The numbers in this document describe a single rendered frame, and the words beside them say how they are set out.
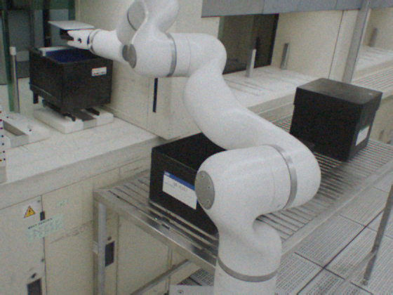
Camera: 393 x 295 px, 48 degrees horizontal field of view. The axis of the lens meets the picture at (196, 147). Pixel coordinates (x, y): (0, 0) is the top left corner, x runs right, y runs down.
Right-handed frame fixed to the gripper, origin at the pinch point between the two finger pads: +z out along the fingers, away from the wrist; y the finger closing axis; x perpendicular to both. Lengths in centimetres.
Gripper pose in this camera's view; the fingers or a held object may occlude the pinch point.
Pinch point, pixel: (69, 33)
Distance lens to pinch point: 164.4
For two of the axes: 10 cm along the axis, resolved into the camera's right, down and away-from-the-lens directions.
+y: 6.5, -2.5, 7.2
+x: 1.0, -9.1, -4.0
